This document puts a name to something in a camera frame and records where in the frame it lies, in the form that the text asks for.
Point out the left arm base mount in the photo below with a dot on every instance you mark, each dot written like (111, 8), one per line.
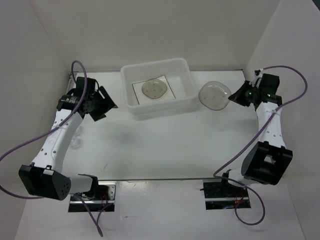
(102, 201)

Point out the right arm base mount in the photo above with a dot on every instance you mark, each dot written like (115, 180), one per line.
(223, 196)

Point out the clear glass dish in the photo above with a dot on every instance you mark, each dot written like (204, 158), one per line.
(154, 88)
(214, 95)

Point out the translucent white plastic bin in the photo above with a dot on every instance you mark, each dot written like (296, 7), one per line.
(179, 77)

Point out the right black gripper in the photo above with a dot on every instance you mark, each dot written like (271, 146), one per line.
(238, 96)

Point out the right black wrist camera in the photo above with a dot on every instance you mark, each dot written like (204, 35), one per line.
(269, 84)

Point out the square white black-rimmed plate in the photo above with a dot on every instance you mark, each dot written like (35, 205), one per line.
(142, 99)

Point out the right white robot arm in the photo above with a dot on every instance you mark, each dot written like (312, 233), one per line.
(269, 158)

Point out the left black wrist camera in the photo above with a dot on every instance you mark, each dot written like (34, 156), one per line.
(70, 100)

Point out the small clear glass cup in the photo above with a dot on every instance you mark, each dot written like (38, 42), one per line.
(76, 139)

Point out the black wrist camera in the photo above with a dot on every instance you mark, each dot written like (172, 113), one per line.
(269, 84)
(70, 100)

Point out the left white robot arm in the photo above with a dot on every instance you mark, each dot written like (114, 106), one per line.
(43, 177)

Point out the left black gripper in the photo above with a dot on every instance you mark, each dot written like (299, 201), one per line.
(107, 103)

